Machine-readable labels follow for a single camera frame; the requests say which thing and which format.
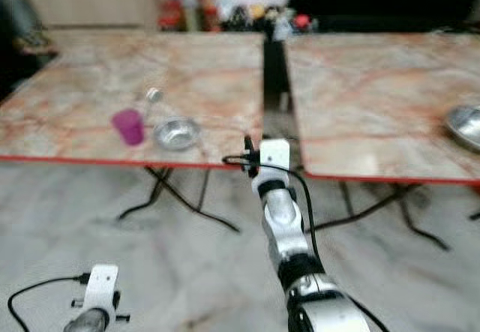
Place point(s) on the large steel bowl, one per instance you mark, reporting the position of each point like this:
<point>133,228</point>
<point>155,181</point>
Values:
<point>466,126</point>

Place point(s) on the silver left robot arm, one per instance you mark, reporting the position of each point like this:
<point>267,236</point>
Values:
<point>88,322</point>

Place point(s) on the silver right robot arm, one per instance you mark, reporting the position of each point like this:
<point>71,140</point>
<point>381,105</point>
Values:
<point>281,219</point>

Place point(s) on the small steel bowl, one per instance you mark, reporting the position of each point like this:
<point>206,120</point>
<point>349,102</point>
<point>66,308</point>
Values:
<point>177,134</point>

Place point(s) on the purple plastic cup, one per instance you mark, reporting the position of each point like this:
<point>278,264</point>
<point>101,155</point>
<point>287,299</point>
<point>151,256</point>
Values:
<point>129,127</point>

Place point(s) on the dark round figurine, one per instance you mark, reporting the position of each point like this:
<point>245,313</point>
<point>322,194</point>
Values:
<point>238,19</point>

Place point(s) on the orange round figurine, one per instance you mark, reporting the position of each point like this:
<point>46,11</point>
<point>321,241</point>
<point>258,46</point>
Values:
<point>259,11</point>

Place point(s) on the tall orange-filled jar red lid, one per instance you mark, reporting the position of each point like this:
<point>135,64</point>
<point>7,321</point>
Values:
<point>205,2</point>

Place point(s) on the clear jar with red lid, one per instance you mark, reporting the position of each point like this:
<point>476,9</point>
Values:
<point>165,10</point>

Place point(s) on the light wooden sideboard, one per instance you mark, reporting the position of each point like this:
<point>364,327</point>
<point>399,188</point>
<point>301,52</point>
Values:
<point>90,10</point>

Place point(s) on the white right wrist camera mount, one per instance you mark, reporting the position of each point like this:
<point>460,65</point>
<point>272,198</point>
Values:
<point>274,156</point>

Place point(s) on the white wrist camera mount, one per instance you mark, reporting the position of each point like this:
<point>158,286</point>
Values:
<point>103,283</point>
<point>274,156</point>

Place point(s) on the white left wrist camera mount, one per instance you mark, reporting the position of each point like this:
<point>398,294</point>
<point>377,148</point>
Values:
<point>103,283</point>

